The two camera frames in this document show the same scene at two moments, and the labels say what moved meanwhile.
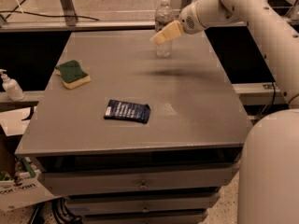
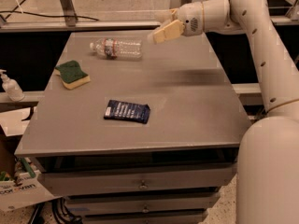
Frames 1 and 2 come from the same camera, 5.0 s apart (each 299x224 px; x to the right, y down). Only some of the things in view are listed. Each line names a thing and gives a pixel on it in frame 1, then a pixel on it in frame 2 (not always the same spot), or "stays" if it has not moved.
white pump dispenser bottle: [11, 87] stays
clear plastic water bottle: [163, 17] → [118, 48]
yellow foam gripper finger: [169, 32] stays
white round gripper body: [188, 21] stays
